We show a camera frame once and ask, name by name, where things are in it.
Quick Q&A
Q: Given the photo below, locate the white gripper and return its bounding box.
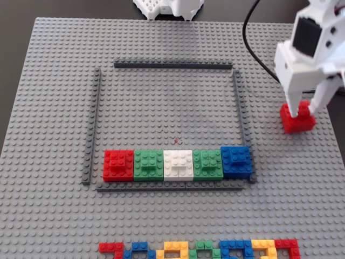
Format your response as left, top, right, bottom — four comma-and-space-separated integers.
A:
274, 5, 345, 119

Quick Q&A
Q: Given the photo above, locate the red lego cube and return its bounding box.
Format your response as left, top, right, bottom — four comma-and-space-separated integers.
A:
102, 149, 135, 183
279, 100, 318, 135

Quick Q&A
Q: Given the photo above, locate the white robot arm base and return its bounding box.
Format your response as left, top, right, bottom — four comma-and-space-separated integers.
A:
133, 0, 205, 22

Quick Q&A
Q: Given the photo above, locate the blue lego cube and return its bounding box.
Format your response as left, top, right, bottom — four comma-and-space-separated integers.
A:
220, 145, 254, 180

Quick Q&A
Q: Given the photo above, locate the green lego cube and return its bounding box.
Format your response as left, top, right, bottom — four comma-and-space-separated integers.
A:
192, 149, 225, 182
133, 149, 165, 182

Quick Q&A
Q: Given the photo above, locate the white lego cube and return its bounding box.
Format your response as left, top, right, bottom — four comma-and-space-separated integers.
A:
163, 149, 195, 182

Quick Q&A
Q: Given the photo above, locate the dark grey lego strip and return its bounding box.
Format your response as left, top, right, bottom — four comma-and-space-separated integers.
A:
113, 58, 234, 70
231, 69, 257, 185
81, 67, 102, 186
95, 181, 247, 193

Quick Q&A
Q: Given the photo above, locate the grey lego baseplate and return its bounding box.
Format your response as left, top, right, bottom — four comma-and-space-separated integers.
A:
0, 17, 345, 259

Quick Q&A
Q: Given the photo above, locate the red lego letter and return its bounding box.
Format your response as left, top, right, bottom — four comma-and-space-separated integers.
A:
98, 242, 126, 259
274, 238, 301, 259

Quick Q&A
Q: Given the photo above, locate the yellow lego letter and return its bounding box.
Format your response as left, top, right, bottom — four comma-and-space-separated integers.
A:
156, 240, 190, 259
251, 239, 277, 259

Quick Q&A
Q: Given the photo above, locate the blue lego letter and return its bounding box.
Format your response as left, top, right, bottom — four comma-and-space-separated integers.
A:
219, 240, 254, 259
123, 241, 157, 259

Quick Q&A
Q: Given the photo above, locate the green lego letter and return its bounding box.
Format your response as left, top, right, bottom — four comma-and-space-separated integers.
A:
188, 240, 222, 259

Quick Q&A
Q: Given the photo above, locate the black cable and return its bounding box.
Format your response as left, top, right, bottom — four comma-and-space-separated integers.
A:
241, 0, 345, 96

